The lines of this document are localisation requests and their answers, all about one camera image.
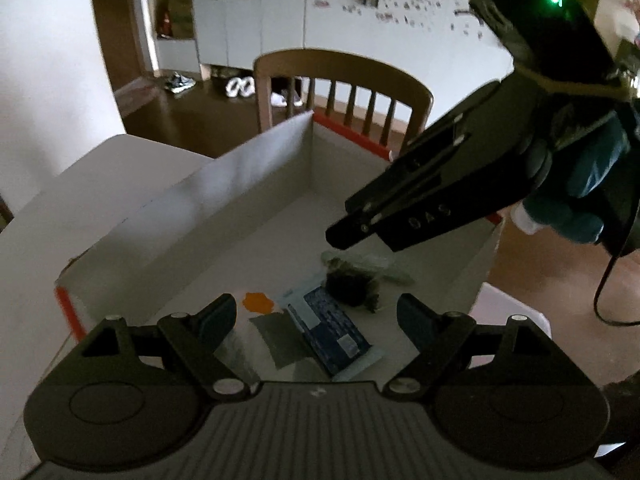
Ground black snack packet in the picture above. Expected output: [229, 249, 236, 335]
[324, 269, 380, 312]

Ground wooden chair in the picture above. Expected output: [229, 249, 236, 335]
[253, 49, 434, 150]

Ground orange sticker in box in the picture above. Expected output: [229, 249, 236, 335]
[242, 292, 274, 315]

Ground dark gloved right hand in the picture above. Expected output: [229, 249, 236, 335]
[511, 106, 639, 257]

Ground dark sneaker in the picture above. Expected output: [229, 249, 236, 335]
[164, 73, 196, 96]

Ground red cardboard box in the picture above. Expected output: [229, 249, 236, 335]
[54, 114, 502, 386]

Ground white sticker covered cabinet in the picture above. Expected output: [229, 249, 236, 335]
[192, 0, 513, 103]

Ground brown door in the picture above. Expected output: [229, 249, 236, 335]
[92, 0, 143, 91]

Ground white sneakers pair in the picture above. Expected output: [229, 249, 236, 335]
[224, 76, 255, 99]

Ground teal green packet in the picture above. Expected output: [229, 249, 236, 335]
[320, 250, 414, 285]

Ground black cable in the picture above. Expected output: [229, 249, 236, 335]
[592, 253, 640, 328]

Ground blue white snack packet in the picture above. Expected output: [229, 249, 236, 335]
[280, 274, 384, 382]

